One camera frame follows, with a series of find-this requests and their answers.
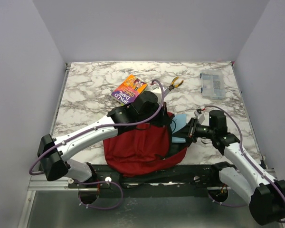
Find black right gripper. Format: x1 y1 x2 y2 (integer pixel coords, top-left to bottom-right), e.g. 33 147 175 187
173 117 216 143

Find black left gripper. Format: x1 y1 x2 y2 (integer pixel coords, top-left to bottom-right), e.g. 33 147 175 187
138 101 172 128

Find light blue book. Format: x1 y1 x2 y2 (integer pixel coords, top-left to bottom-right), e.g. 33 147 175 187
170 114 187 143

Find red student backpack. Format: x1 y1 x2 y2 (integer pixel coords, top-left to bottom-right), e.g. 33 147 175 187
103 123 188 177

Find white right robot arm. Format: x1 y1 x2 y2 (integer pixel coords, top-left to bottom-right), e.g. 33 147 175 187
182 106 285 225

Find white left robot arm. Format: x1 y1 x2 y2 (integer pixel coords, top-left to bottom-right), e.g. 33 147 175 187
37 88 168 188

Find purple Roald Dahl book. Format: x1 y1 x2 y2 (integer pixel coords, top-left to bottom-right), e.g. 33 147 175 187
111 75 147 105

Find clear plastic organizer box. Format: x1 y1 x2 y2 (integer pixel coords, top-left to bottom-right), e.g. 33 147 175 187
200 69 226 100

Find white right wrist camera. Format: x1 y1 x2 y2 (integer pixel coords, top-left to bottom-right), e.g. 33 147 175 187
194 109 205 124

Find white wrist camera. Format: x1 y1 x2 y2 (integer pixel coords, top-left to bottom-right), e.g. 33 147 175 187
151 86 169 104
194 109 205 124

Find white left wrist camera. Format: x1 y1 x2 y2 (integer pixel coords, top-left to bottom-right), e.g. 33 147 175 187
151 86 169 104

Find yellow handled pliers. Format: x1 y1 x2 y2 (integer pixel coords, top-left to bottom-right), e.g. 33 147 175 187
164 76 184 96

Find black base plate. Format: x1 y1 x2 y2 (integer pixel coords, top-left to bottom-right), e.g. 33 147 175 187
68 163 238 198

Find aluminium mounting rail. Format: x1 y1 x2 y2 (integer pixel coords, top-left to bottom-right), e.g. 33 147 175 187
28 175 98 192

